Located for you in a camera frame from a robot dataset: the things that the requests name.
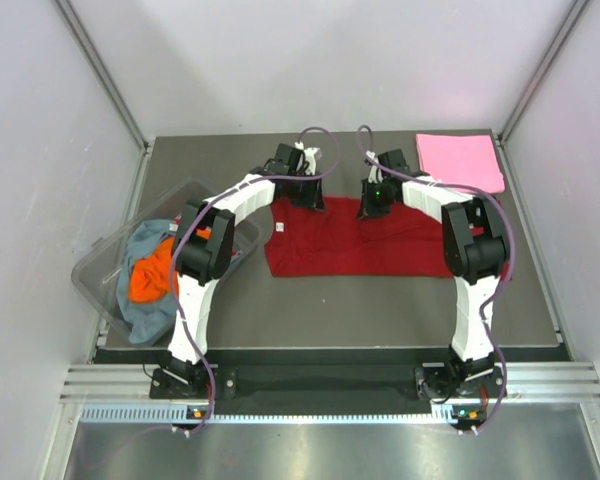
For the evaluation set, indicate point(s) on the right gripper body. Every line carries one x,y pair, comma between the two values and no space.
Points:
376,200

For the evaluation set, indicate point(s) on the clear plastic bin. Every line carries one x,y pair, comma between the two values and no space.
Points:
96,275

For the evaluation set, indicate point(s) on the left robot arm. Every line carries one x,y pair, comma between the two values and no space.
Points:
203,252

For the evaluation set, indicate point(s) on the red t shirt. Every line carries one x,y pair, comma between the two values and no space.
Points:
335,242

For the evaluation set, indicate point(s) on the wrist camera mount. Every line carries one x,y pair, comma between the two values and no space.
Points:
375,175
308,160

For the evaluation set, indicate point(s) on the grey blue t shirt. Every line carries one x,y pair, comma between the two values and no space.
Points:
147,322

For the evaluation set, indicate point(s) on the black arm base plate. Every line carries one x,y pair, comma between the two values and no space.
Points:
317,383

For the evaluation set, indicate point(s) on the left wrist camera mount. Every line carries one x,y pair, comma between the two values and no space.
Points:
308,160

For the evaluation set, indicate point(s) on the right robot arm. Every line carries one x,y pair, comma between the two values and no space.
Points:
476,248

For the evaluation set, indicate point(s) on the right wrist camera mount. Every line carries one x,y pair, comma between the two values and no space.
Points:
375,175

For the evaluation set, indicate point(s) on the right aluminium frame post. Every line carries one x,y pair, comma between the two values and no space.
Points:
558,41

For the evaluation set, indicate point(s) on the left aluminium frame post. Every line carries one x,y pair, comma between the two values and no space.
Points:
76,27

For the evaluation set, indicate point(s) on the orange t shirt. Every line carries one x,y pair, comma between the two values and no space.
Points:
144,277

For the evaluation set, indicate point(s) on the folded pink t shirt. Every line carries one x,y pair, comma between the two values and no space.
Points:
468,160

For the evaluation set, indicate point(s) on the aluminium frame post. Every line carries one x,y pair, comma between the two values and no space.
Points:
558,41
76,27

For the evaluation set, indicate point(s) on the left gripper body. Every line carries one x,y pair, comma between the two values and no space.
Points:
303,191

